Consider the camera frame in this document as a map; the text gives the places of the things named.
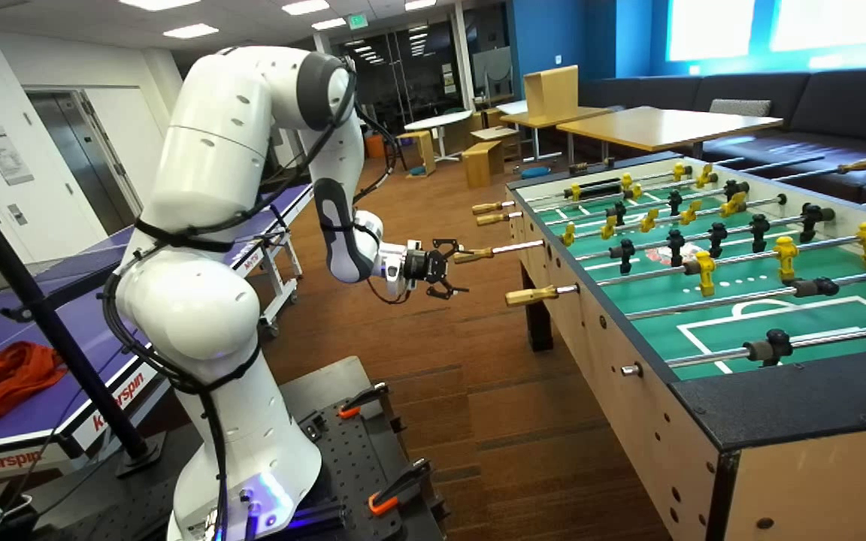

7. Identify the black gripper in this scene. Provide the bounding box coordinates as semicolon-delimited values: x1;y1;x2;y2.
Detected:
400;238;468;301

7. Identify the rod with yellow players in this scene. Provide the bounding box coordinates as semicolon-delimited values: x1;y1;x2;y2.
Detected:
452;219;866;263

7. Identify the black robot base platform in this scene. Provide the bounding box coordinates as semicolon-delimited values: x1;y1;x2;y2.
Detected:
8;354;452;541

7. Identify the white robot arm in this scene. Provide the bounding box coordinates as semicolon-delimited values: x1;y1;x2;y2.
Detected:
105;45;454;541

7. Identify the rod with black players far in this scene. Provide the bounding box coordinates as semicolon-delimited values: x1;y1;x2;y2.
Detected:
631;304;866;382

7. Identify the cardboard box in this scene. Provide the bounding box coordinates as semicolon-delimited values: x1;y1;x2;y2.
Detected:
524;65;576;118

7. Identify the wooden table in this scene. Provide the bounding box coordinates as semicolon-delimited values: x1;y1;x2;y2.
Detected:
505;104;777;156

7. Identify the orange clamp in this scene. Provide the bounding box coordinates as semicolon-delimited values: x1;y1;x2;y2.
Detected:
337;382;431;516

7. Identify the foosball table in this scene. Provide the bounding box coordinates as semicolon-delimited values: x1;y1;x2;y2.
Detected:
509;156;866;541

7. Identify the black tripod pole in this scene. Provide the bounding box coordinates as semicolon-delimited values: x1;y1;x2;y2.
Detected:
0;230;160;473

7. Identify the purple table tennis table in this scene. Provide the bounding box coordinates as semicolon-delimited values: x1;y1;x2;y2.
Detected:
0;184;313;480

